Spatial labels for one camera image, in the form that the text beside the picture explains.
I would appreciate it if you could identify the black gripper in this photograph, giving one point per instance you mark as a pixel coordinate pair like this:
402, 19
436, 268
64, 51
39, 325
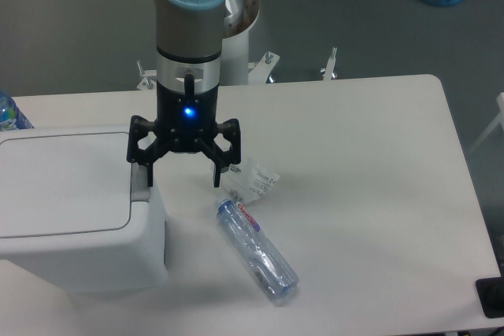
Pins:
184, 125

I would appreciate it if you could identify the grey lid push button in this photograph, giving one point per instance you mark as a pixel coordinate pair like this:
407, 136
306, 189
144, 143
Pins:
140, 191

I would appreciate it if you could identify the white plastic trash can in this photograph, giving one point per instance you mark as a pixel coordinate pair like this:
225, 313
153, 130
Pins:
132, 257

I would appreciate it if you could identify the white trash can lid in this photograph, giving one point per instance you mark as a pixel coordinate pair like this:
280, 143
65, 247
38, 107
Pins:
64, 184

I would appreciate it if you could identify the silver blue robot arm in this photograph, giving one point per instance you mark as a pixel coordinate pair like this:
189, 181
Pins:
189, 39

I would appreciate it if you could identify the clear plastic packaging bag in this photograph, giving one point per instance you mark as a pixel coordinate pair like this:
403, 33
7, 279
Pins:
248, 181

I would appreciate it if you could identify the empty clear plastic bottle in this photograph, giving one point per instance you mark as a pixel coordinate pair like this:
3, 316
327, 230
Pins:
263, 260

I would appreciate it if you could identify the blue labelled bottle at left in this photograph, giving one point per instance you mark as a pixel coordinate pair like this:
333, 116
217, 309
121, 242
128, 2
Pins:
11, 116

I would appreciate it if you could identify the black device at table edge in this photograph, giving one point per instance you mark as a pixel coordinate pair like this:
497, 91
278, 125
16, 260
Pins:
490, 292

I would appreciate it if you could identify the white levelling foot bracket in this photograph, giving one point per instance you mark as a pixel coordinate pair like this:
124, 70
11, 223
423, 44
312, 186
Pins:
328, 72

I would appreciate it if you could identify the white frame at right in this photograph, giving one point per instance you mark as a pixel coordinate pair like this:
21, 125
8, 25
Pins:
493, 125

